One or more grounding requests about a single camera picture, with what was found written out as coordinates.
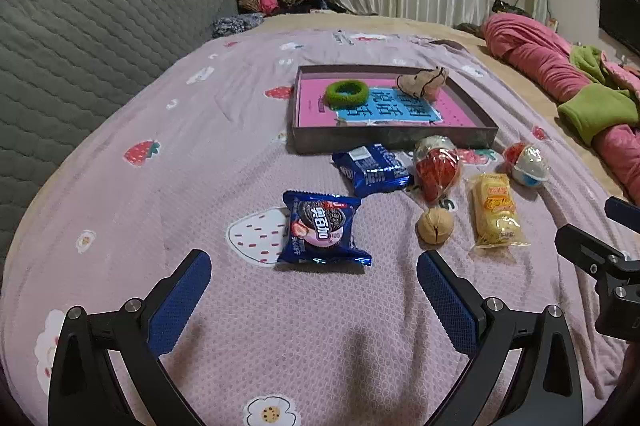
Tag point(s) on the black television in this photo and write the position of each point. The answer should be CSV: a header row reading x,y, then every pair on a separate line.
x,y
620,18

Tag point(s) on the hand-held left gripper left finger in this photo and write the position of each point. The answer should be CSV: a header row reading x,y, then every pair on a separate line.
x,y
180,296

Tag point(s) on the dark olive cloth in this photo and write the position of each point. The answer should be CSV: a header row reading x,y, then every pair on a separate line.
x,y
470,29

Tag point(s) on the beige sheer hair scrunchie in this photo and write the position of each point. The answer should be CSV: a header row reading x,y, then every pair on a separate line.
x,y
420,83

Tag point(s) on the walnut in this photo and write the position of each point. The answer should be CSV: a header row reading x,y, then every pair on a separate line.
x,y
435,226

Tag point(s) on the beige bed sheet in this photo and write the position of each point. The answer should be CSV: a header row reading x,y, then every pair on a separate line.
x,y
520,90

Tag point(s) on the white and red toy egg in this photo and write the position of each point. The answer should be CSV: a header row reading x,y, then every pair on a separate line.
x,y
527,165

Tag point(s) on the grey quilted headboard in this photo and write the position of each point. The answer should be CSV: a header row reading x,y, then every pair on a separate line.
x,y
100,45

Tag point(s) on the pink quilt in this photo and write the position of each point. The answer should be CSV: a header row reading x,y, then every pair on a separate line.
x,y
535,50

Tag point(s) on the green fuzzy hair scrunchie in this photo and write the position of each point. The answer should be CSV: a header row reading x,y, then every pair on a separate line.
x,y
332,94

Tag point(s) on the dark floral cloth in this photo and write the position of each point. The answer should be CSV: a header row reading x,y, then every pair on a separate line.
x,y
237,25

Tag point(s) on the red wrapped toy egg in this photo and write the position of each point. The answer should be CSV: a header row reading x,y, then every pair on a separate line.
x,y
436,171

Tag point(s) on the blue cookie packet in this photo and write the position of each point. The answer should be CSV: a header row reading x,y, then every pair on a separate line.
x,y
372,168
322,231

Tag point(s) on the pink strawberry printed blanket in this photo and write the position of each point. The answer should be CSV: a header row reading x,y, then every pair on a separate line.
x,y
200,145

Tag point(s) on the dark grey shallow box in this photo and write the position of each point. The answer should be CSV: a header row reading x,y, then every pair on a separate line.
x,y
390,140

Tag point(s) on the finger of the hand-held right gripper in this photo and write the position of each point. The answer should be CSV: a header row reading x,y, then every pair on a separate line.
x,y
622,213
582,246

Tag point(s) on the yellow cake packet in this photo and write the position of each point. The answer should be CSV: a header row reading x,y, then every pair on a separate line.
x,y
495,211

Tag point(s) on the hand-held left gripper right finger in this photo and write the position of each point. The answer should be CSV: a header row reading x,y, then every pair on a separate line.
x,y
447,301

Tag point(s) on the green fleece cloth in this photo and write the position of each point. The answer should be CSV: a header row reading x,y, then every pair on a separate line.
x,y
595,110

